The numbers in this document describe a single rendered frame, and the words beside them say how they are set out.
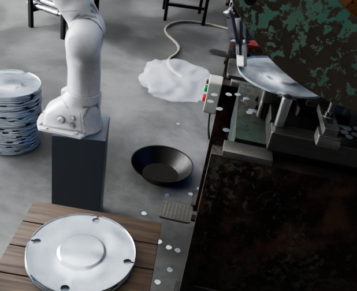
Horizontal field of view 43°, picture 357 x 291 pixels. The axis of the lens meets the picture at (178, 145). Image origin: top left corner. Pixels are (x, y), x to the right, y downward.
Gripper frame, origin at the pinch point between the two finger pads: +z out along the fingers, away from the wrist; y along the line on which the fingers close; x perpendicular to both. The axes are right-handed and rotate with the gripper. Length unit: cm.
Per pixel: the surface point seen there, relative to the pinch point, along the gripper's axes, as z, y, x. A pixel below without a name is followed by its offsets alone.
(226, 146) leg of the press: 22.4, 18.6, 11.6
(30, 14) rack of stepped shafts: -10, -35, -256
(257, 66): 4.3, -6.0, 1.2
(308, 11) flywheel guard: -14, 30, 45
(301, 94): 10.4, -4.1, 19.6
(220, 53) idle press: 23, -124, -140
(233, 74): 4.9, 6.2, 2.6
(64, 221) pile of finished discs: 42, 57, -16
